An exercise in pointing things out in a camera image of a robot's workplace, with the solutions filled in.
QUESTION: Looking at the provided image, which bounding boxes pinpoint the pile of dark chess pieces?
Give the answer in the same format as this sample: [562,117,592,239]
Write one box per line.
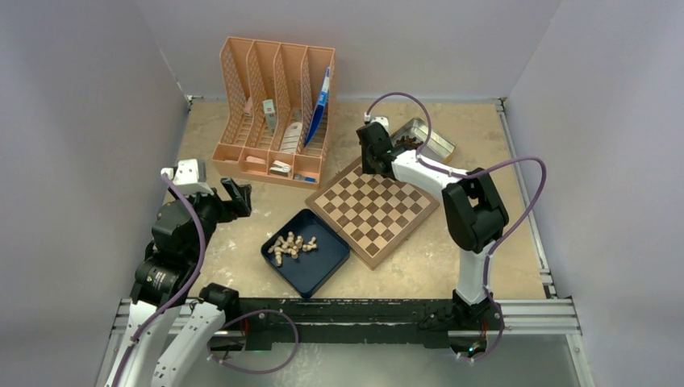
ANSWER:
[395,135,423,150]

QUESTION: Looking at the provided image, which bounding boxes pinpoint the white stapler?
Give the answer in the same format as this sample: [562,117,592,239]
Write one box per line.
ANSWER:
[269,160,292,177]

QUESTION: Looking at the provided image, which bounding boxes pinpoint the white labelled tube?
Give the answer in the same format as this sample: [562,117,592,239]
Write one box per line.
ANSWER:
[279,121,302,153]

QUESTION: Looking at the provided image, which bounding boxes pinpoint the wooden chess board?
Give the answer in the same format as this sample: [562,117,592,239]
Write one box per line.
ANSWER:
[305,157,440,270]

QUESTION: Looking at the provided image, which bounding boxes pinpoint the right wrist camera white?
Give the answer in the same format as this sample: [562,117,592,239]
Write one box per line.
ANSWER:
[364,114,390,131]

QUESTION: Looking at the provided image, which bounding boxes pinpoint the yellow metal tin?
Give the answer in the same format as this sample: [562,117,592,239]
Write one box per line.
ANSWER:
[390,117,456,164]

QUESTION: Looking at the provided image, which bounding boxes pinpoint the green white small box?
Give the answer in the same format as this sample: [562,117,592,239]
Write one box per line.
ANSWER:
[262,99,277,136]

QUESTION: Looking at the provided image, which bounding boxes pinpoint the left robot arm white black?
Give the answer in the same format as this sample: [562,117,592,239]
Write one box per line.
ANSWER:
[106,172,252,386]

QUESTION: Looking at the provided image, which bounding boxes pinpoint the dark blue tray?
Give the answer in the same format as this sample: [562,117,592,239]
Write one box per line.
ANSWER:
[261,209,351,299]

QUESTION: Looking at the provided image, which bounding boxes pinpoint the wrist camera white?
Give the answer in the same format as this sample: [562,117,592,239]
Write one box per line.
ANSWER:
[364,114,390,131]
[161,159,214,196]

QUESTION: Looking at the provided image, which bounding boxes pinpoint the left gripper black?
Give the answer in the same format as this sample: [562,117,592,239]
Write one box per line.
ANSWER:
[169,176,249,261]

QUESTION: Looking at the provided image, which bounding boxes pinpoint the pile of light chess pieces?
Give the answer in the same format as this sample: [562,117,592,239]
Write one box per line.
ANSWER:
[267,231,317,268]

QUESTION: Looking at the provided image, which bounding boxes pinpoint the pink plastic desk organizer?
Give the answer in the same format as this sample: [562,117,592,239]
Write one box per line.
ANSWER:
[211,37,337,190]

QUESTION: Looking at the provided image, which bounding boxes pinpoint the blue folder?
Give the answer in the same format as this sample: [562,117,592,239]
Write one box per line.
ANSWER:
[304,66,331,147]

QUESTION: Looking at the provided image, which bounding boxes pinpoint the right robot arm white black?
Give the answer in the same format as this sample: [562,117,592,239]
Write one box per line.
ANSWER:
[356,119,509,328]

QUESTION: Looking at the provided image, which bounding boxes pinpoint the pink eraser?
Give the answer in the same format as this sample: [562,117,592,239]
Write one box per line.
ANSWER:
[245,156,266,165]

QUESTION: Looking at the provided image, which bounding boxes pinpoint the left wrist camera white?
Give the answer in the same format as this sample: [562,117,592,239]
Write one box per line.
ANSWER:
[161,159,214,196]

